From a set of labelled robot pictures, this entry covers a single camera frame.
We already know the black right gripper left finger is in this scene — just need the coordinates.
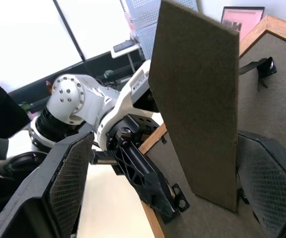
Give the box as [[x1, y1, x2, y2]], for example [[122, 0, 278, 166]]
[[0, 130, 95, 238]]

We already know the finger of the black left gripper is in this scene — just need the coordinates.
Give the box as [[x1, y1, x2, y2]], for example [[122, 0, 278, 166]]
[[114, 128, 178, 225]]

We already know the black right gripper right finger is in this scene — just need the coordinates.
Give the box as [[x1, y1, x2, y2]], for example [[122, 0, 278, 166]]
[[236, 130, 286, 238]]

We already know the white side table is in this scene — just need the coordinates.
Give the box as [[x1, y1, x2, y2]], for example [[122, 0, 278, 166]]
[[111, 39, 145, 73]]

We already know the black flat device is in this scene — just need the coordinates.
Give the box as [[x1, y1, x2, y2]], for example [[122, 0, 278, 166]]
[[113, 40, 135, 53]]

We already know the person in black clothing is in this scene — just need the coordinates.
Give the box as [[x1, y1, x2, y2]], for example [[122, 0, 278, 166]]
[[0, 71, 32, 140]]

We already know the white perforated metal panel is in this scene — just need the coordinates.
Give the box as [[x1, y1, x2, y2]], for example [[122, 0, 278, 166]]
[[124, 0, 201, 60]]

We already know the black slanted pole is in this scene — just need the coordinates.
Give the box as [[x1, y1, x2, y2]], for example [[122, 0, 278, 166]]
[[53, 0, 87, 62]]

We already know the laptop with lit screen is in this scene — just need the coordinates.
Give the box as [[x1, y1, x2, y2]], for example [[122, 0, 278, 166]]
[[221, 6, 266, 41]]

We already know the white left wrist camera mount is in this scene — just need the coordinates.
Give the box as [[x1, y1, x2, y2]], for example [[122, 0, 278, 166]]
[[95, 59, 159, 152]]

